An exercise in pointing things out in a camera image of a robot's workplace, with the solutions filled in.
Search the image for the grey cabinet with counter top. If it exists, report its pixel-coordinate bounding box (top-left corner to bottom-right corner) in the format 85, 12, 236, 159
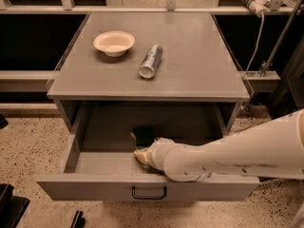
47, 11, 249, 130

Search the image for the black object at bottom edge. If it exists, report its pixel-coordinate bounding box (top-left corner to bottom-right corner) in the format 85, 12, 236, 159
70, 211, 86, 228

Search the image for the black drawer handle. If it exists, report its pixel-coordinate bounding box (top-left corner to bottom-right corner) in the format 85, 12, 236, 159
131, 186, 167, 200

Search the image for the green and yellow sponge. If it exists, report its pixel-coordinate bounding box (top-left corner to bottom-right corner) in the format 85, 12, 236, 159
131, 125, 157, 149

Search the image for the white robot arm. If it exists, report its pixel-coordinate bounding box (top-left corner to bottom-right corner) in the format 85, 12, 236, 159
134, 110, 304, 181

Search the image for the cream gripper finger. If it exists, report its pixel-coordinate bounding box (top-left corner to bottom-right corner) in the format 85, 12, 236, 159
134, 148, 149, 166

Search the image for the white power strip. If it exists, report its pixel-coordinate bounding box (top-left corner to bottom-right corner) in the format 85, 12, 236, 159
240, 0, 269, 17

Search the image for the grey power cable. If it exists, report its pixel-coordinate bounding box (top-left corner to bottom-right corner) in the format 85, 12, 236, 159
244, 11, 265, 78

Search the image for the silver metal can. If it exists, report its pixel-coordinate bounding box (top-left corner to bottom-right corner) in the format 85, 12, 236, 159
139, 45, 163, 79

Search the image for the metal clamp stand rod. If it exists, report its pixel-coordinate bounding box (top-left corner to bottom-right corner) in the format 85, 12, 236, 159
256, 0, 303, 77

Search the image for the black box bottom left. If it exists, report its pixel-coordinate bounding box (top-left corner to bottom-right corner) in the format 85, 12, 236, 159
0, 183, 30, 228

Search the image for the white paper bowl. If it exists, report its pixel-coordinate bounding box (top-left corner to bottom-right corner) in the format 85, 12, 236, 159
93, 31, 136, 57

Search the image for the grey top drawer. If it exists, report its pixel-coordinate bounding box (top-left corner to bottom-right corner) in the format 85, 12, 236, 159
35, 102, 261, 203

